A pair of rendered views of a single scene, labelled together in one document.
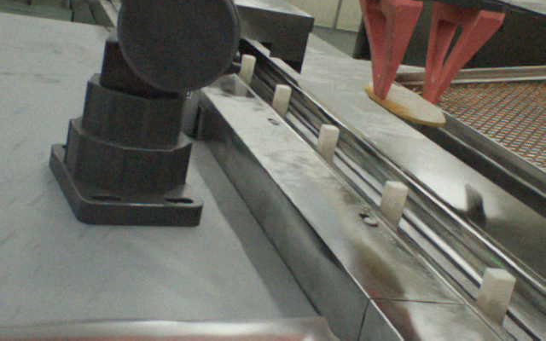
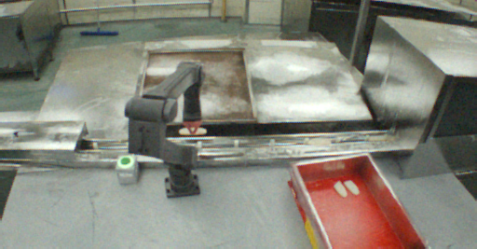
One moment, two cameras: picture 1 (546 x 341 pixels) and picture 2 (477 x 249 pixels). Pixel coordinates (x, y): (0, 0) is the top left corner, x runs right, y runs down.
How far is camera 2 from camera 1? 1.08 m
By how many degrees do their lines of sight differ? 71
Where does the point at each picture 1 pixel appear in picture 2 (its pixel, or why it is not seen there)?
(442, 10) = not seen: hidden behind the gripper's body
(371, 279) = (238, 157)
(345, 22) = not seen: outside the picture
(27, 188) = (184, 201)
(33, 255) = (216, 200)
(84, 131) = (185, 186)
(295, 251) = (216, 164)
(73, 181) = (189, 192)
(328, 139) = not seen: hidden behind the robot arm
